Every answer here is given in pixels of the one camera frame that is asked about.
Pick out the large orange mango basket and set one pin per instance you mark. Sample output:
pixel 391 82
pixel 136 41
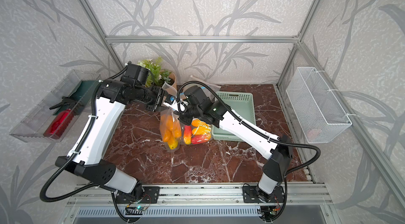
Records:
pixel 176 131

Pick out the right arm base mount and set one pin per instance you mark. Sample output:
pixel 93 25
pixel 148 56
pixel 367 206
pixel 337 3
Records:
pixel 252 194

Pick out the red yellow mango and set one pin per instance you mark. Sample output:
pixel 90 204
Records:
pixel 200 139

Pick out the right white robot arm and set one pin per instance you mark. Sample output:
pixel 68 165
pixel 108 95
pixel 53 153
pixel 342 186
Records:
pixel 277 150

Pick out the potted white flower plant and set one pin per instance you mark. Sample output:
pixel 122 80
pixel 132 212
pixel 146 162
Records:
pixel 158 76

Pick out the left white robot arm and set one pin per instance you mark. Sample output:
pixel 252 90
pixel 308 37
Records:
pixel 108 102

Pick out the green plastic basket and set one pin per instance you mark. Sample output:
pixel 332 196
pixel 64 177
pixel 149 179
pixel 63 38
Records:
pixel 243 104

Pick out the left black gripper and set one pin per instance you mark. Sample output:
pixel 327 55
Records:
pixel 161 93

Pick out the red black pruning shears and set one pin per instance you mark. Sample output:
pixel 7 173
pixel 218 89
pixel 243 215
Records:
pixel 63 118

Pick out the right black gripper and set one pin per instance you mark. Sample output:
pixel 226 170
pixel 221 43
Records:
pixel 185 121

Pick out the white wire mesh basket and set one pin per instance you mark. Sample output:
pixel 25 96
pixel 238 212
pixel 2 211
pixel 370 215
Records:
pixel 321 116

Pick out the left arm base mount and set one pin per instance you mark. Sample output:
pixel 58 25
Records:
pixel 144 195

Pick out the green book in tray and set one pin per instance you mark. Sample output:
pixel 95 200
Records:
pixel 82 93

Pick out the orange yellow mango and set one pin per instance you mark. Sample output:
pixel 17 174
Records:
pixel 201 130

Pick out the clear zip-top bag blue zipper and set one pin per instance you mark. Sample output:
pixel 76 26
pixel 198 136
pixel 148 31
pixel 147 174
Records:
pixel 194 124

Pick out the clear wall-mounted tray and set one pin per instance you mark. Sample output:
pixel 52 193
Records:
pixel 53 117

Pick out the clear zip-top bag pink zipper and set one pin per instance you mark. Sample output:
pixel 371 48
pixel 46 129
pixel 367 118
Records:
pixel 212 86

